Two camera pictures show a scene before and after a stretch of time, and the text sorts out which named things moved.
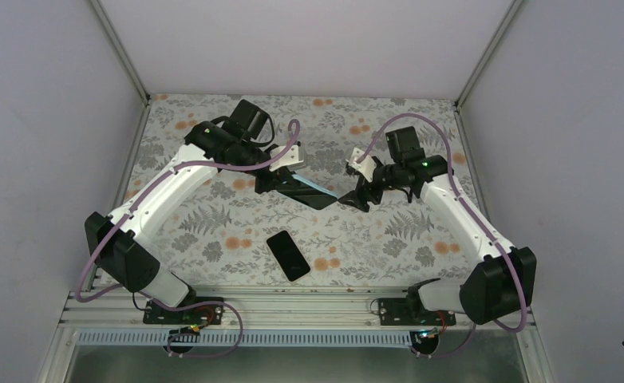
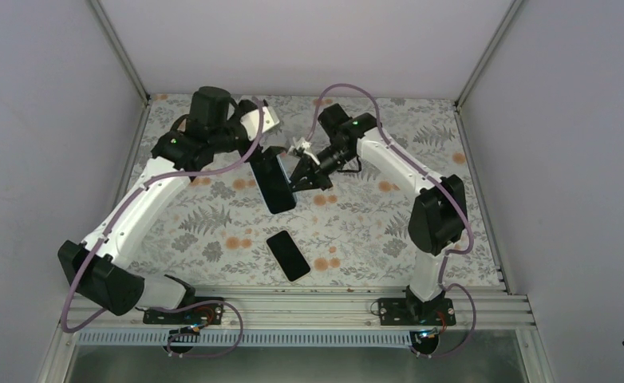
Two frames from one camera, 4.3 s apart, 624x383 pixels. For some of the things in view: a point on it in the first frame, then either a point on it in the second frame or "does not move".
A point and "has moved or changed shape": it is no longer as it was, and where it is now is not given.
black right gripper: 361,202 to 314,178
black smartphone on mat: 288,255 does not move
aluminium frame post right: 487,54 does not move
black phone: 306,195 has moved or changed shape
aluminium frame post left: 120,51 does not move
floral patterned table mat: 219,230 does not move
